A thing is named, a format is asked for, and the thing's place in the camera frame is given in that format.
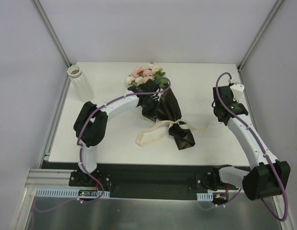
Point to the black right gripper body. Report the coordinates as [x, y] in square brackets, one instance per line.
[223, 92]

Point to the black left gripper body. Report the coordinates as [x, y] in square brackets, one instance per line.
[150, 86]

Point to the cream ribbon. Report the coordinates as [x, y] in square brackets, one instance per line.
[161, 129]

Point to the pink and white flower bouquet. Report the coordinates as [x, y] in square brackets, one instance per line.
[142, 75]

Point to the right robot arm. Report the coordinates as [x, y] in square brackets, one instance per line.
[267, 176]

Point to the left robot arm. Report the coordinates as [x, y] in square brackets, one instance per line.
[91, 123]

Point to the white ribbed vase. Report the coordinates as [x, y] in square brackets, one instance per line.
[80, 83]

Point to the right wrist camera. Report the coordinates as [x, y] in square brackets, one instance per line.
[237, 90]

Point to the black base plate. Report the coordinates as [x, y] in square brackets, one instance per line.
[138, 181]

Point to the right aluminium frame post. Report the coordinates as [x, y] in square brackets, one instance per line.
[261, 32]

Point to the aluminium frame post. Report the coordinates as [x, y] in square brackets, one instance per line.
[261, 32]
[50, 29]

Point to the right white cable duct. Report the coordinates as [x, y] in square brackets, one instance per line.
[205, 197]

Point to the white cable duct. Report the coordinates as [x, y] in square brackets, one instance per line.
[205, 197]
[70, 193]

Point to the left white cable duct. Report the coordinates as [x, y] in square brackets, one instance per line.
[70, 193]

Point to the aluminium rail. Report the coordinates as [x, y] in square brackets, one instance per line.
[48, 178]

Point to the left aluminium frame post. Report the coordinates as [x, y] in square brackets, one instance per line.
[50, 29]

